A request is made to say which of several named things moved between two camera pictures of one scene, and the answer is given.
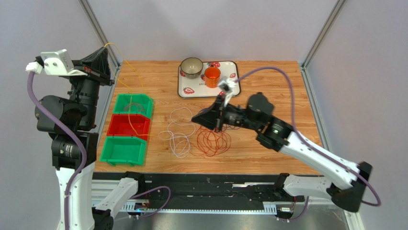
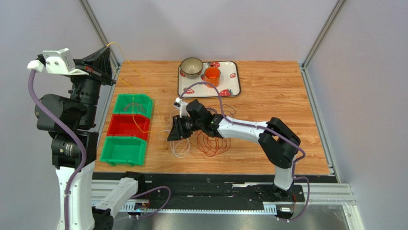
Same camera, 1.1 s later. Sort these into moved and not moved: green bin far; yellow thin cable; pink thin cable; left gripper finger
Moved: yellow thin cable
Not moved: green bin far; pink thin cable; left gripper finger
